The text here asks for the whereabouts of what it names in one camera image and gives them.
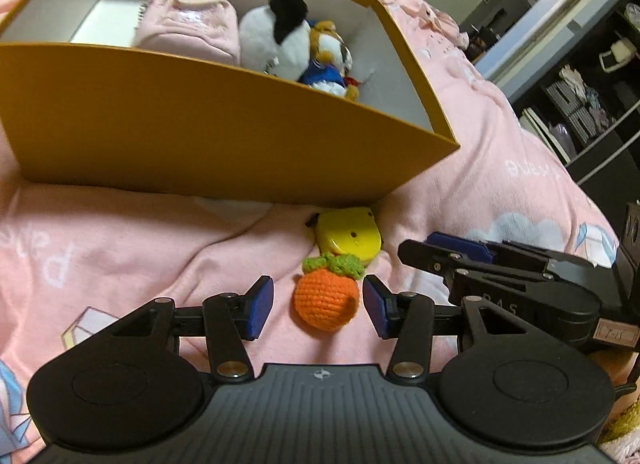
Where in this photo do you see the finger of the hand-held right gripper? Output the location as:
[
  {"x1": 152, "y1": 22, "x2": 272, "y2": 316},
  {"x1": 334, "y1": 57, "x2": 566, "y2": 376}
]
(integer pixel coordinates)
[
  {"x1": 398, "y1": 231, "x2": 563, "y2": 279},
  {"x1": 446, "y1": 268, "x2": 602, "y2": 345}
]

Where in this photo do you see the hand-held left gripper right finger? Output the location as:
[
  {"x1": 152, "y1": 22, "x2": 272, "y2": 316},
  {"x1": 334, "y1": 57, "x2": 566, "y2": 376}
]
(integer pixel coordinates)
[{"x1": 362, "y1": 275, "x2": 540, "y2": 381}]

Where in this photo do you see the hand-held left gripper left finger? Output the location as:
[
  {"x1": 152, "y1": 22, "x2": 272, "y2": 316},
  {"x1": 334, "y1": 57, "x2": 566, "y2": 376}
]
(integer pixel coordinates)
[{"x1": 107, "y1": 275, "x2": 275, "y2": 385}]

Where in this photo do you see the orange crochet fruit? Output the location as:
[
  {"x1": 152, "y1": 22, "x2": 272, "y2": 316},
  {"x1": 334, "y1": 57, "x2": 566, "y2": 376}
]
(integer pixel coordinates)
[{"x1": 293, "y1": 253, "x2": 366, "y2": 329}]

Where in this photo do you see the orange cardboard box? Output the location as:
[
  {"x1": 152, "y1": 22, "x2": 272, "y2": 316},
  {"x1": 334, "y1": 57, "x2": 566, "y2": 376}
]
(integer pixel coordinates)
[{"x1": 0, "y1": 0, "x2": 461, "y2": 205}]

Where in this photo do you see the duck plush keychain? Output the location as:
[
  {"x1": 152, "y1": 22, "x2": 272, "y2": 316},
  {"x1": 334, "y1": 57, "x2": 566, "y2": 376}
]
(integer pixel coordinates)
[{"x1": 298, "y1": 20, "x2": 375, "y2": 102}]

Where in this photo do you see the white and black plush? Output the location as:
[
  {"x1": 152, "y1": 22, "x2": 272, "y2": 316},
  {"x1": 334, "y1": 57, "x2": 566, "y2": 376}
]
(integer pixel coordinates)
[{"x1": 238, "y1": 0, "x2": 314, "y2": 82}]

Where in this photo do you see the pink fabric pouch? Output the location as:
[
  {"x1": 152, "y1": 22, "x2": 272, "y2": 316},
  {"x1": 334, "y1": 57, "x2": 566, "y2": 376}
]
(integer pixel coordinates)
[{"x1": 132, "y1": 0, "x2": 242, "y2": 67}]

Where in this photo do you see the person's right hand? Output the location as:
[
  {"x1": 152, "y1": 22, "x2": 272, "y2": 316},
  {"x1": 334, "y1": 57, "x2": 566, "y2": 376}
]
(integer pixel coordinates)
[{"x1": 590, "y1": 350, "x2": 632, "y2": 391}]

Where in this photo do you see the yellow plastic toy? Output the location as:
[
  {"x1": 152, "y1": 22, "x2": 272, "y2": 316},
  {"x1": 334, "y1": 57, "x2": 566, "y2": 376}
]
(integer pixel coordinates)
[{"x1": 306, "y1": 206, "x2": 383, "y2": 265}]

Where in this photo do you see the pink printed blanket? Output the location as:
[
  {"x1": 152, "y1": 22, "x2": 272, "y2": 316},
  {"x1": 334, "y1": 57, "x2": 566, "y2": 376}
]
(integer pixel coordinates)
[{"x1": 0, "y1": 0, "x2": 623, "y2": 464}]

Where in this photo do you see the black shelf unit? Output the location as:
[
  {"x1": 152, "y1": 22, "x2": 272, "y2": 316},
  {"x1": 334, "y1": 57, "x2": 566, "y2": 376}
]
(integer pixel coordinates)
[{"x1": 510, "y1": 0, "x2": 640, "y2": 191}]

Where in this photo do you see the pale purple bag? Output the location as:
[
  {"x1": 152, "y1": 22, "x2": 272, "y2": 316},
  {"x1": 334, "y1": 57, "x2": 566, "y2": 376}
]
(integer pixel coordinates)
[{"x1": 547, "y1": 123, "x2": 577, "y2": 155}]

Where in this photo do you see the stack of striped boxes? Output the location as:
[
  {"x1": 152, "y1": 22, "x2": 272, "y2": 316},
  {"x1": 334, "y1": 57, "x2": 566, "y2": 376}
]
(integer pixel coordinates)
[{"x1": 545, "y1": 81, "x2": 602, "y2": 143}]

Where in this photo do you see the white handbag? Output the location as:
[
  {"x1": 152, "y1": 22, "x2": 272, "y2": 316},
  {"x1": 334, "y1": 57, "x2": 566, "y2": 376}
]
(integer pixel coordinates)
[{"x1": 598, "y1": 37, "x2": 632, "y2": 70}]

